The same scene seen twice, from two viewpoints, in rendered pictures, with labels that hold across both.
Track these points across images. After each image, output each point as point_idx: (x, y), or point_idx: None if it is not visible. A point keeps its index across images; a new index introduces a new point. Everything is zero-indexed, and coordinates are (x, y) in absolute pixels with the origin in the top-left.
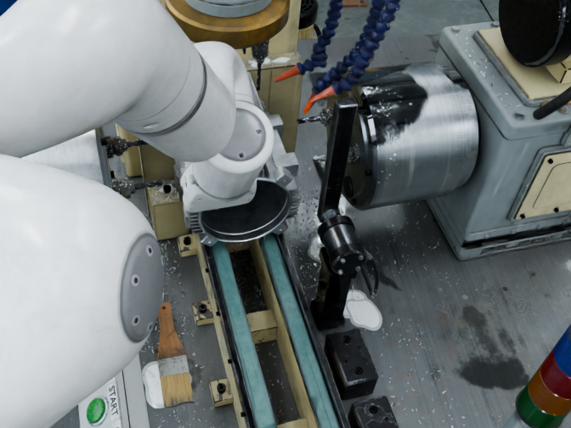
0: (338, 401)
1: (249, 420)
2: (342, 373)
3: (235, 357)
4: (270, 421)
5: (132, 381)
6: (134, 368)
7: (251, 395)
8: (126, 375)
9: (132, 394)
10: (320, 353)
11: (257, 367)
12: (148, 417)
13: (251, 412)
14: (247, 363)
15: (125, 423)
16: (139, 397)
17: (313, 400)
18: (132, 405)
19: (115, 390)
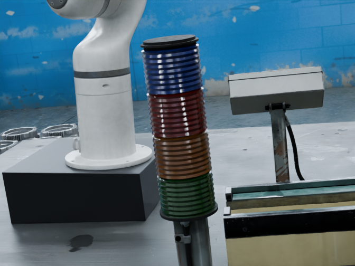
0: (290, 212)
1: (287, 182)
2: (349, 265)
3: (351, 177)
4: (285, 194)
5: (291, 82)
6: (304, 84)
7: (314, 188)
8: (294, 77)
9: (281, 82)
10: (348, 207)
11: (343, 190)
12: (267, 94)
13: (294, 182)
14: (347, 187)
15: (257, 74)
16: (281, 87)
17: (299, 209)
18: (272, 81)
19: (280, 69)
